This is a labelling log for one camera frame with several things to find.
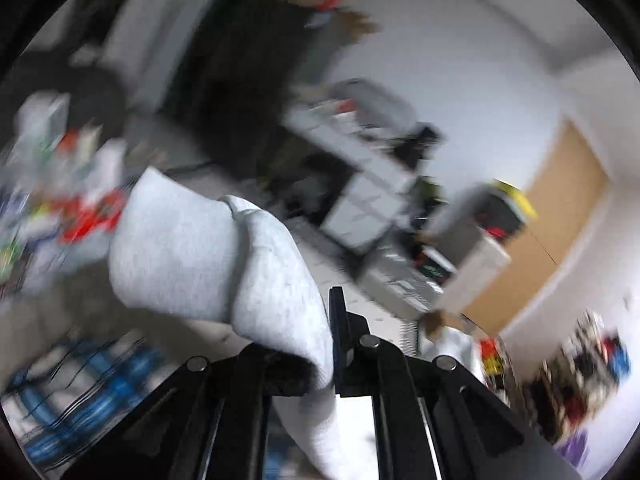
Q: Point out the purple bag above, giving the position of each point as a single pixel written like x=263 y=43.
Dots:
x=575 y=447

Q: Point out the wooden door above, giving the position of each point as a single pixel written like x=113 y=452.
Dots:
x=550 y=240

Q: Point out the dark cabinet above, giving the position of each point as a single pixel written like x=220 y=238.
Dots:
x=240 y=85

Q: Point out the blue white patterned cloth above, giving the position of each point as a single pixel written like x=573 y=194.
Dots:
x=75 y=400

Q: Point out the heather grey sweatshirt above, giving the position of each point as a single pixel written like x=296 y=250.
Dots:
x=190 y=240

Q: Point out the white drawer cabinet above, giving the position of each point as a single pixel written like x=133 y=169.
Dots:
x=365 y=180

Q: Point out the pile of colourful packets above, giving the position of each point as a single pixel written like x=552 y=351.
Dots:
x=60 y=200

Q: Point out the silver suitcase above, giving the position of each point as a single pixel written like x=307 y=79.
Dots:
x=400 y=280

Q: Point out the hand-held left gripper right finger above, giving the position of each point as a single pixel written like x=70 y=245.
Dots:
x=342 y=350

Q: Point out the yellow lid shoe box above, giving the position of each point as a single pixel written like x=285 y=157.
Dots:
x=517 y=197

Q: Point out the tall black box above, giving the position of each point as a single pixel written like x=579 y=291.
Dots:
x=420 y=145

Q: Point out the small wooden stool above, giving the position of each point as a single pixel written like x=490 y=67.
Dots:
x=435 y=322

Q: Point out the black shoe box red stripe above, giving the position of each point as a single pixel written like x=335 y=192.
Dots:
x=435 y=262

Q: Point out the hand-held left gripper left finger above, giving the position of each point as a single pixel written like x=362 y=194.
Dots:
x=245 y=410

